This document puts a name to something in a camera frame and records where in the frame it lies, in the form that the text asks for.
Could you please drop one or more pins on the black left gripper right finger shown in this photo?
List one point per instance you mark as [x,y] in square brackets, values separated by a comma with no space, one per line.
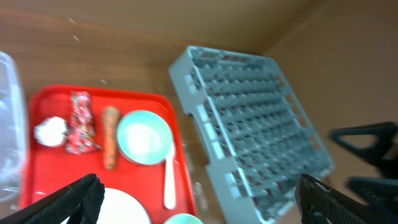
[320,203]

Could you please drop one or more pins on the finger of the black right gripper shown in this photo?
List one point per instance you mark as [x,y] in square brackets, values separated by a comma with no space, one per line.
[375,153]
[379,193]

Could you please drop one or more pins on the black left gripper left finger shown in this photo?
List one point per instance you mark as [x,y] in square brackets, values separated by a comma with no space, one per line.
[78,202]

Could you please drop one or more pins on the mint green bowl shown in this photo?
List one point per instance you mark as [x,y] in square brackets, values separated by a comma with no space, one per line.
[144,138]

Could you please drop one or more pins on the light blue bowl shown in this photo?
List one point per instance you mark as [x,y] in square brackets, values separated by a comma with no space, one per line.
[183,218]

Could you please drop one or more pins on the grey dishwasher rack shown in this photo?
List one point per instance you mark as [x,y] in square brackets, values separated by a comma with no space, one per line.
[256,134]

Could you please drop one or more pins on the light blue plate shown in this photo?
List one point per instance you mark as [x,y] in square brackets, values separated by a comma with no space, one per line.
[119,207]

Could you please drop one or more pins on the red candy wrapper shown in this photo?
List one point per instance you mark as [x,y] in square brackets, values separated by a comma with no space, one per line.
[81,132]

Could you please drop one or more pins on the red plastic tray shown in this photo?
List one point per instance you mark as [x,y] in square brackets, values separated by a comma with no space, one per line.
[48,169]

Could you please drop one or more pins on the crumpled white tissue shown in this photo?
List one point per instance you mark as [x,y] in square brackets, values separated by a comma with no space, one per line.
[52,132]

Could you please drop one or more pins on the orange carrot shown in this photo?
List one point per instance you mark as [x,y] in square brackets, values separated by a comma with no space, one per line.
[111,117]

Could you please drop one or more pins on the white plastic spoon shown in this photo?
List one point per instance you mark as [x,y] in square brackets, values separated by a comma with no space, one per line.
[169,187]

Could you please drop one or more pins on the clear plastic bin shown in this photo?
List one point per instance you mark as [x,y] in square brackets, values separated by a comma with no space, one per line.
[14,129]

